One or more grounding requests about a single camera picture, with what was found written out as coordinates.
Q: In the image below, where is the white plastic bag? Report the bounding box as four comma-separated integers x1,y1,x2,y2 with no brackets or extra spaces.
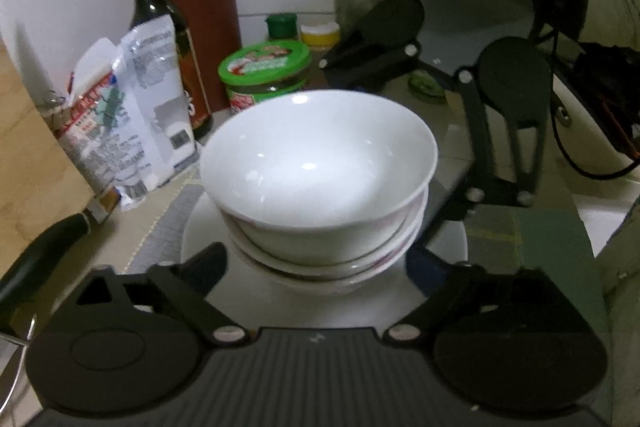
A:
117,14,197,190

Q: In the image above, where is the small green object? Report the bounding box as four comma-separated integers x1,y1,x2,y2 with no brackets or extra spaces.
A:
407,72,446,98

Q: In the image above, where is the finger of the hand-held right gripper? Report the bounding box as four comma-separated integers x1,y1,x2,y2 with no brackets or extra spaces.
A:
320,38,422,90
419,66,546,253

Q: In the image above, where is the black-handled cleaver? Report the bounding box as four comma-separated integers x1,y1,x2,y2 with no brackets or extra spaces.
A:
0,189,122,333

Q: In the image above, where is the white plate with fruit print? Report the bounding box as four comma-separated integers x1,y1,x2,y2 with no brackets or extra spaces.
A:
181,189,469,330

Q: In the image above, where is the teal mat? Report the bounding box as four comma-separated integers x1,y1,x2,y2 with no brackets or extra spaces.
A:
510,206,598,264

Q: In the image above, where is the dark soy sauce bottle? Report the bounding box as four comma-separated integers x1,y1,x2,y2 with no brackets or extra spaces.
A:
124,0,214,142

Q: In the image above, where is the black cable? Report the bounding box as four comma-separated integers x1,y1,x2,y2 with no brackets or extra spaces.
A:
537,19,640,180

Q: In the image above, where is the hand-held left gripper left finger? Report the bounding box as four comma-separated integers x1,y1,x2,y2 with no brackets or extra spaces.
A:
65,243,249,348

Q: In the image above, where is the metal wire rack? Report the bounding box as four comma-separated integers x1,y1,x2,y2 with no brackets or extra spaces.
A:
0,317,37,408

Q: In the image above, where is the white appliance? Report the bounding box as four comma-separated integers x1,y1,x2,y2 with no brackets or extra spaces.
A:
547,72,640,268

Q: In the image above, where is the white bag with red print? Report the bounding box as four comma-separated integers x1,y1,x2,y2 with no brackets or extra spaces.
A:
52,38,151,214

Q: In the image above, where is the wooden cutting board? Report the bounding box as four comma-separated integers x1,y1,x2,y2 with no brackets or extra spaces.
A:
0,39,96,293

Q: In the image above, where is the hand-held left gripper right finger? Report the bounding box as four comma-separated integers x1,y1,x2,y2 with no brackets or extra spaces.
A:
385,247,576,348

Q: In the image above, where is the jar with green printed lid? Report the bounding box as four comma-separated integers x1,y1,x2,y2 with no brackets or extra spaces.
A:
218,41,312,115

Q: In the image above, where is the brown knife block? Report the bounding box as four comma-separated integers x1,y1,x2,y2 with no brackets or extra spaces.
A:
155,0,244,114

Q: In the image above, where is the grey checked mat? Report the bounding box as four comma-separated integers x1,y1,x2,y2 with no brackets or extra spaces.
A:
127,177,521,275

